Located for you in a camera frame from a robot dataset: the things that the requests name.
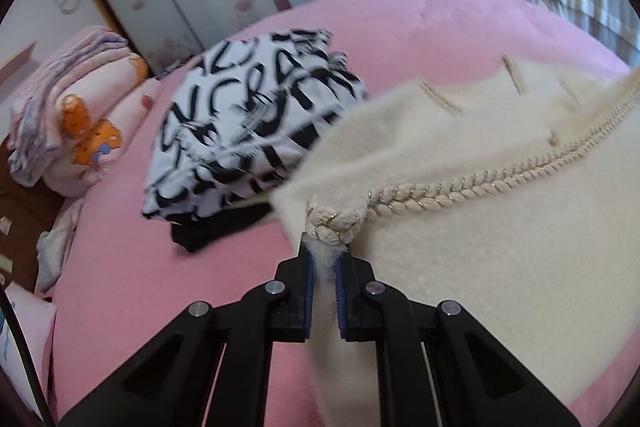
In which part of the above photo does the black and white printed garment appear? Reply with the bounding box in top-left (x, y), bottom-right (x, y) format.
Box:
top-left (141, 28), bottom-right (369, 226)

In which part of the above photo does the pink wall shelf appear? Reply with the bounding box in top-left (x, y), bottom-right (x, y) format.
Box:
top-left (0, 41), bottom-right (39, 74)

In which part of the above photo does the pale pink pillow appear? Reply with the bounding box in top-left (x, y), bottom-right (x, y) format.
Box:
top-left (0, 282), bottom-right (57, 408)

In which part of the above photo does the pink bed blanket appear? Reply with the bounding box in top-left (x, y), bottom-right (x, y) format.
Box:
top-left (47, 0), bottom-right (632, 427)

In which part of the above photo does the brown wooden headboard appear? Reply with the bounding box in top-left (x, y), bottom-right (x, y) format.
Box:
top-left (0, 141), bottom-right (67, 294)

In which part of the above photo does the pink bear print quilt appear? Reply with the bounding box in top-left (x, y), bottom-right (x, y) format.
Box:
top-left (42, 52), bottom-right (152, 198)

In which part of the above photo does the cream fuzzy cardigan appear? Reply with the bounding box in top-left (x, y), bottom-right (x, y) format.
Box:
top-left (270, 56), bottom-right (640, 427)

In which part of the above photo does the white crumpled cloth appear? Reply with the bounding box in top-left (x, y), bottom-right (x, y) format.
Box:
top-left (35, 202), bottom-right (85, 294)

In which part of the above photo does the pink purple floral blanket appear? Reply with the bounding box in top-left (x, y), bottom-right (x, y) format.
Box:
top-left (7, 25), bottom-right (132, 188)

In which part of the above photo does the black folded garment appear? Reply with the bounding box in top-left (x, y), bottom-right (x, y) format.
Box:
top-left (170, 201), bottom-right (275, 254)

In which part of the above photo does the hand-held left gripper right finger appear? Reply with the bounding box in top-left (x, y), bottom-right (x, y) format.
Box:
top-left (337, 251), bottom-right (581, 427)

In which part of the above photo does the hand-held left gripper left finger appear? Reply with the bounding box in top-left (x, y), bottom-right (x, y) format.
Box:
top-left (60, 232), bottom-right (314, 427)

